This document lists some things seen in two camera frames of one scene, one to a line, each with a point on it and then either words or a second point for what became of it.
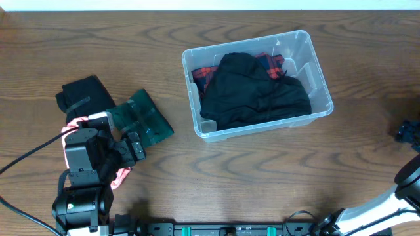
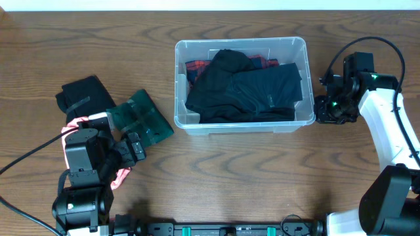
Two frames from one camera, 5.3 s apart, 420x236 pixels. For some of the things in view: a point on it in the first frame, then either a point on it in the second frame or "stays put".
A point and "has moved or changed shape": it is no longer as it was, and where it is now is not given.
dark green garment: x=140 y=115 stays put
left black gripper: x=132 y=149 stays put
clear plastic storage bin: x=255 y=86 has moved or changed shape
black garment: x=83 y=98 stays put
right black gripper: x=406 y=132 to x=322 y=115
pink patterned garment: x=73 y=122 stays put
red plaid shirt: x=273 y=63 to x=195 y=68
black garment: x=239 y=94 has moved or changed shape
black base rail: x=233 y=229 stays put
